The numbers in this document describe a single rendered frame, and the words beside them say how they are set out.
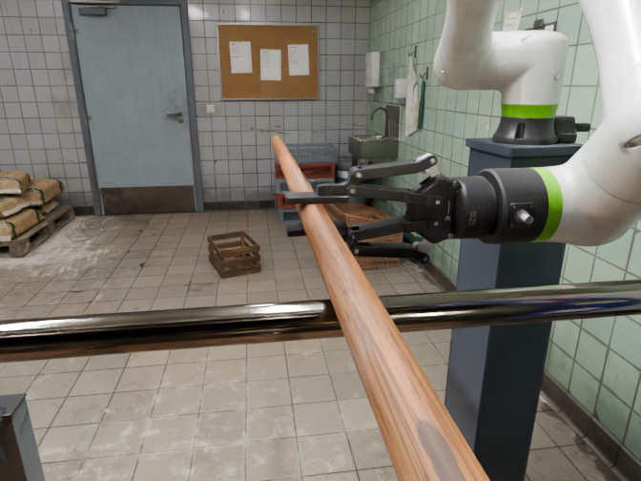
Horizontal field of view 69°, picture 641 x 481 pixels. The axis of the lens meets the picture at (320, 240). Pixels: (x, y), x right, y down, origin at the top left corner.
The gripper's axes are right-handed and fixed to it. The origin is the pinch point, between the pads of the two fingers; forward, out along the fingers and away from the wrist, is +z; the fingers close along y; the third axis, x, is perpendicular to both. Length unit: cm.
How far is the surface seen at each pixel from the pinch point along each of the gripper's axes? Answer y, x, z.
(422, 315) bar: 2.7, -21.1, -5.4
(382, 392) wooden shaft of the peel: -1.1, -34.8, 1.6
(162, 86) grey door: -14, 461, 95
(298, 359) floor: 119, 155, -11
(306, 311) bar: 2.0, -20.6, 3.4
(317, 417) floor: 119, 110, -15
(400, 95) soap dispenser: -6, 329, -113
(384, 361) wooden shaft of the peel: -1.5, -33.0, 1.1
